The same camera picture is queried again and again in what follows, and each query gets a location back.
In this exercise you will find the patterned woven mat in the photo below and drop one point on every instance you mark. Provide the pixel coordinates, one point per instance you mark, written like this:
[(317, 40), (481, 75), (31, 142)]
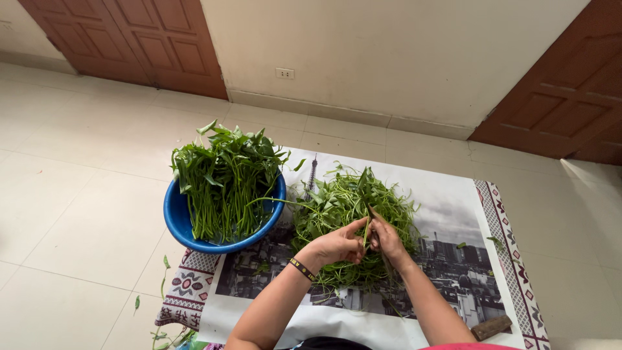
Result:
[(189, 287)]

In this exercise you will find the person's pink garment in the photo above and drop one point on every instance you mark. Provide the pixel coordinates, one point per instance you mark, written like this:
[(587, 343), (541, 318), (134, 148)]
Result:
[(466, 346)]

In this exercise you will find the city photo paper poster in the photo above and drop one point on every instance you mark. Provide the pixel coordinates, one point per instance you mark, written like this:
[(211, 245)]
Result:
[(452, 218)]

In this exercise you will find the person's black garment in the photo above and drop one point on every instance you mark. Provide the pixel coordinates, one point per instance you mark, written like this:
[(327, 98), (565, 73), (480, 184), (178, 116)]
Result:
[(335, 344)]

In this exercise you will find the loose green spinach sprig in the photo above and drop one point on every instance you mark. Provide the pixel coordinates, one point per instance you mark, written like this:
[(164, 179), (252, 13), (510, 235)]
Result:
[(165, 265), (496, 242)]

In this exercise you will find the blue plastic basin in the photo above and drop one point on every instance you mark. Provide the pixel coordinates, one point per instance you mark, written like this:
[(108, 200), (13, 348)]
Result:
[(177, 218)]

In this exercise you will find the black yellow-print wristband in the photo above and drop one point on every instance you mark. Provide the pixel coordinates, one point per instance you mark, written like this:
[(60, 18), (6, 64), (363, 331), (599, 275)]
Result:
[(302, 269)]

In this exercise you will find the bunch of whole water spinach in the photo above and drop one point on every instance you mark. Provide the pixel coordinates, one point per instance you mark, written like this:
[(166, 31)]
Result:
[(226, 180)]

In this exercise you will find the person's left hand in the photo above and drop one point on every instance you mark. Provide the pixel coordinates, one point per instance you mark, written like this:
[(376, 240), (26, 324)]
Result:
[(335, 245)]

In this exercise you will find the brown wooden block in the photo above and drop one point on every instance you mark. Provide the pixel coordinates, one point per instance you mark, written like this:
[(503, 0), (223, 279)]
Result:
[(491, 327)]

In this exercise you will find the white wall socket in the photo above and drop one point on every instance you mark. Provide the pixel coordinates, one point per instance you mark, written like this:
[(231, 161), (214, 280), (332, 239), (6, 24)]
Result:
[(284, 73)]

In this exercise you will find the person's right fingers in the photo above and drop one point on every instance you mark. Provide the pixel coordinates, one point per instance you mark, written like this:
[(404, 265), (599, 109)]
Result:
[(378, 238)]

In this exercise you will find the green water spinach stem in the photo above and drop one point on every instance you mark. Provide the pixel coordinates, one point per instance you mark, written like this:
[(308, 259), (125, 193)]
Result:
[(366, 233)]

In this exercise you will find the brown-bladed knife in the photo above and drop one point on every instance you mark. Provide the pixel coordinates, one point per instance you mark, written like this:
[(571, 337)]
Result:
[(388, 266)]

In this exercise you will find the person's right hand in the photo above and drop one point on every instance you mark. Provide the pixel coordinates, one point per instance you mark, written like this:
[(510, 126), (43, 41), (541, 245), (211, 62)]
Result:
[(388, 240)]

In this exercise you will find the brown panelled wooden door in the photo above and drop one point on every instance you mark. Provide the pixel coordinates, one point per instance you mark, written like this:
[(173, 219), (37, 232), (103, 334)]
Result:
[(563, 92), (170, 43), (77, 34)]

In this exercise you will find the heap of green spinach scraps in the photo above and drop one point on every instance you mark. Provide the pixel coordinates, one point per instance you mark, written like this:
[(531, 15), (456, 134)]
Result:
[(167, 339)]

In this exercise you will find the pile of split spinach strands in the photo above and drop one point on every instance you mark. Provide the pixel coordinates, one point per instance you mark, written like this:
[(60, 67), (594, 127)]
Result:
[(335, 204)]

